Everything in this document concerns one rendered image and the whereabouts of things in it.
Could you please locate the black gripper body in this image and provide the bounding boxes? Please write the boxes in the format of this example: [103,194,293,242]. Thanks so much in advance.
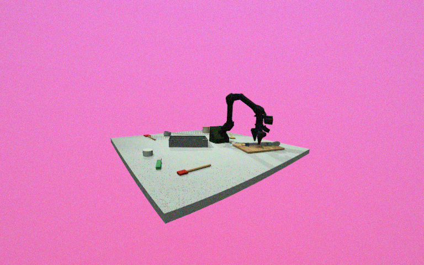
[251,123,267,136]

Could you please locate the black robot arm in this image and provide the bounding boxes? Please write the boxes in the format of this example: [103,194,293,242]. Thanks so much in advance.
[218,93,273,136]

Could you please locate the light brown wooden board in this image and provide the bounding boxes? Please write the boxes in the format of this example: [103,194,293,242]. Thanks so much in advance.
[232,144,285,153]

